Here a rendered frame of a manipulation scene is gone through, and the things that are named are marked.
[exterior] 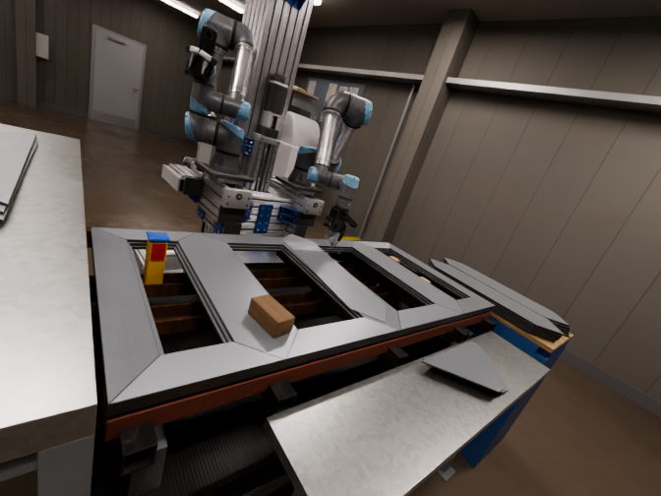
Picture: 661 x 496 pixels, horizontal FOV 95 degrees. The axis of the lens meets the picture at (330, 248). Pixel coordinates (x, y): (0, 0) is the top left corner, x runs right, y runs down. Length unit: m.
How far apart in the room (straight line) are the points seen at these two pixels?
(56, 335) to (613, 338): 4.05
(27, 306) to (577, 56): 4.42
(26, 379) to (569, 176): 4.05
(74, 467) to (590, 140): 4.13
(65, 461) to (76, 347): 0.10
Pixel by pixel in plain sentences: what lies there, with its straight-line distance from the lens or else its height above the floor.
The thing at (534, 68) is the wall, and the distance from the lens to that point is 4.46.
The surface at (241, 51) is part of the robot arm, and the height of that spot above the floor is 1.56.
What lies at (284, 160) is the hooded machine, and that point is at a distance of 5.10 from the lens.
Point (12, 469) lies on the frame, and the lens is 0.43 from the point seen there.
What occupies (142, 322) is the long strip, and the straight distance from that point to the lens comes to 0.81.
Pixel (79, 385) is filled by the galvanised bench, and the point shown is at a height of 1.05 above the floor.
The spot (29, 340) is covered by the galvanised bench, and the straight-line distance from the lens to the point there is 0.46.
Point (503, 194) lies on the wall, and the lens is 4.15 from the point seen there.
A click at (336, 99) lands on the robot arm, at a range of 1.62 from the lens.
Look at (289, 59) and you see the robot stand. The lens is 1.96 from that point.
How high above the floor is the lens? 1.33
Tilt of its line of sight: 18 degrees down
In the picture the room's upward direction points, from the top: 18 degrees clockwise
